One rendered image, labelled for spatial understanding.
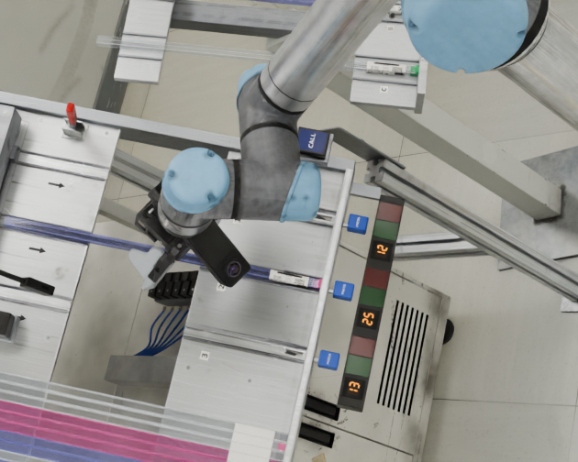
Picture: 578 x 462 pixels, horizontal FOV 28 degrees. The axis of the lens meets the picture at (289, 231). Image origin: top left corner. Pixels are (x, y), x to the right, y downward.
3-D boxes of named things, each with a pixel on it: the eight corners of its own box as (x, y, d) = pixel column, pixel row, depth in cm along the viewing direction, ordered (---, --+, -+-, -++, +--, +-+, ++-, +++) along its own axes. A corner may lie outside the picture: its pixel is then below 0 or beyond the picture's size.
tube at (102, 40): (418, 70, 179) (418, 66, 178) (417, 77, 178) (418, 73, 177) (99, 38, 182) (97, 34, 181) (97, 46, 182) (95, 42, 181)
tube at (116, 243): (322, 281, 177) (322, 280, 175) (320, 290, 176) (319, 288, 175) (7, 217, 181) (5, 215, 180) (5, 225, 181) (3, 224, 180)
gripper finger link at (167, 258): (158, 265, 165) (187, 227, 159) (166, 273, 164) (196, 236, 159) (140, 279, 161) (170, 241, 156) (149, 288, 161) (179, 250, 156)
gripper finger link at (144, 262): (121, 265, 167) (150, 226, 162) (150, 293, 167) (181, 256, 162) (109, 274, 165) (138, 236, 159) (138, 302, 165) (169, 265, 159)
